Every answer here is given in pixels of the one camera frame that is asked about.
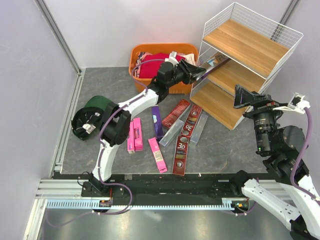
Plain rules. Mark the red 3d toothpaste box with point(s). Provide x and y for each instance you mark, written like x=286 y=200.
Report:
x=191 y=121
x=180 y=156

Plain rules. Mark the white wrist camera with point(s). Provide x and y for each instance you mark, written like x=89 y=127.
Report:
x=297 y=104
x=174 y=58

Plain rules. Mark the dark red toothpaste box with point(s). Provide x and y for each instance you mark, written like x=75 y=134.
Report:
x=176 y=113

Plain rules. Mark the pink toothpaste box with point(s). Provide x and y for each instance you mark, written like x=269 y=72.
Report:
x=138 y=137
x=131 y=139

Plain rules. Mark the orange plastic basket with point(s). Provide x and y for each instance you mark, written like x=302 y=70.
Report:
x=155 y=48

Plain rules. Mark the pink toothpaste box angled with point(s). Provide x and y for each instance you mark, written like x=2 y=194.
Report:
x=158 y=157

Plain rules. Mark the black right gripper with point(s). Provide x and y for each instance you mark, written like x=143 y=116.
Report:
x=261 y=102

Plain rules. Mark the cream patterned cloth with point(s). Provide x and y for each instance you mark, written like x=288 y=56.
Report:
x=190 y=58

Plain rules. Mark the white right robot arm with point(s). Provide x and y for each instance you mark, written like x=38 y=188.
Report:
x=283 y=149

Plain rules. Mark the aluminium frame rail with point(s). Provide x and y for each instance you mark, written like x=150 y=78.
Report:
x=46 y=13

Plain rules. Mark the purple white toothpaste box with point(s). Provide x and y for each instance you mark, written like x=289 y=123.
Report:
x=212 y=63

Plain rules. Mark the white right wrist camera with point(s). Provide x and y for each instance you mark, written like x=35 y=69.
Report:
x=297 y=104

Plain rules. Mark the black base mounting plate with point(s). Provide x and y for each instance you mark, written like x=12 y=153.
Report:
x=213 y=185

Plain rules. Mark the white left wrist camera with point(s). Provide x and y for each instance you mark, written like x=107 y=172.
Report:
x=174 y=58

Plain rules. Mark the green black cap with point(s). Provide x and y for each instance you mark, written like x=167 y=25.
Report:
x=87 y=119

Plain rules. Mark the red folded cloth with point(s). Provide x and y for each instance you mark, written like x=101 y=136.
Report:
x=149 y=70

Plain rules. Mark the blue slotted cable duct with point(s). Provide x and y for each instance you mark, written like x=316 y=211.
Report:
x=90 y=204

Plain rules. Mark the pink toothpaste box left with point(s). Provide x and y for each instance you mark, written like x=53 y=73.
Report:
x=131 y=139

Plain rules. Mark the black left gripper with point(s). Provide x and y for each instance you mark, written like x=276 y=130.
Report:
x=188 y=70

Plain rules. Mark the silver toothpaste box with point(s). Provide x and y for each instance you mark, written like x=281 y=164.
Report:
x=195 y=137
x=172 y=133

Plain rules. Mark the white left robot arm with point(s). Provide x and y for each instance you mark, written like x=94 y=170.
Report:
x=117 y=117

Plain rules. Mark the red 3D toothpaste box upper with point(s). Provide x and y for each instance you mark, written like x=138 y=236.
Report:
x=191 y=121

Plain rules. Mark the pink toothpaste box middle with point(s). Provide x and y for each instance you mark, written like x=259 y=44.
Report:
x=138 y=137

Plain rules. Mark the white wire wooden shelf rack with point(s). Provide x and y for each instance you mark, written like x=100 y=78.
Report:
x=257 y=46

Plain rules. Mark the red 3D toothpaste box lower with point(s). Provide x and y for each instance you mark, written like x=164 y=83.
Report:
x=180 y=156

